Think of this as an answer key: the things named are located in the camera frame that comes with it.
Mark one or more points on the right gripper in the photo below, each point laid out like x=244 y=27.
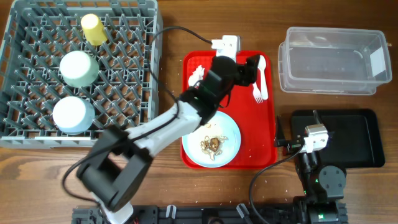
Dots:
x=291 y=145

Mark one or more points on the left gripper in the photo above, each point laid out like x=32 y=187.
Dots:
x=248 y=71

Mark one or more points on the white plastic spoon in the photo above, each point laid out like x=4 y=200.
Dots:
x=262 y=64

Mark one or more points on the white plastic fork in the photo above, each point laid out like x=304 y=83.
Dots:
x=256 y=93

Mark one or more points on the yellow plastic cup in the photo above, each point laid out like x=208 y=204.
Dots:
x=93 y=29

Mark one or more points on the mint green bowl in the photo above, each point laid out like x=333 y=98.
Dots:
x=79 y=69

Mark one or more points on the light blue small bowl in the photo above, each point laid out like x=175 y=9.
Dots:
x=73 y=115

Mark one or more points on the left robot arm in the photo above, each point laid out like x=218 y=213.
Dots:
x=118 y=162

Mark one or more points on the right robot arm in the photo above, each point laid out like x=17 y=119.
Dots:
x=323 y=184

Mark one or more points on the grey dishwasher rack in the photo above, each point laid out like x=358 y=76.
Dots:
x=39 y=33

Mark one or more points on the red plastic tray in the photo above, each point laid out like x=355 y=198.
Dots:
x=252 y=123

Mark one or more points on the crumpled white napkin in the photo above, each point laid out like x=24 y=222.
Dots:
x=197 y=75

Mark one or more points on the black plastic tray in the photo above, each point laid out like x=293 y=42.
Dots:
x=354 y=142

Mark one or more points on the light blue dinner plate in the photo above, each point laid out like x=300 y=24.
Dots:
x=230 y=148

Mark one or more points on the clear plastic bin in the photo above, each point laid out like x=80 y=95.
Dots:
x=333 y=61

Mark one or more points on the food scraps on plate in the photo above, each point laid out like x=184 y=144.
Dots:
x=213 y=140

